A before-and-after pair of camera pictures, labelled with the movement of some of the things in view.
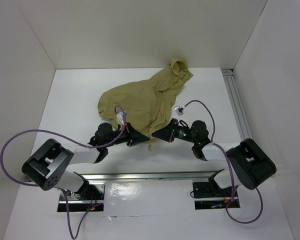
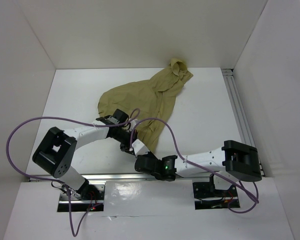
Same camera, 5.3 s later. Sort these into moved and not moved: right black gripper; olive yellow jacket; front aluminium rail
Moved: right black gripper
Not moved: olive yellow jacket; front aluminium rail
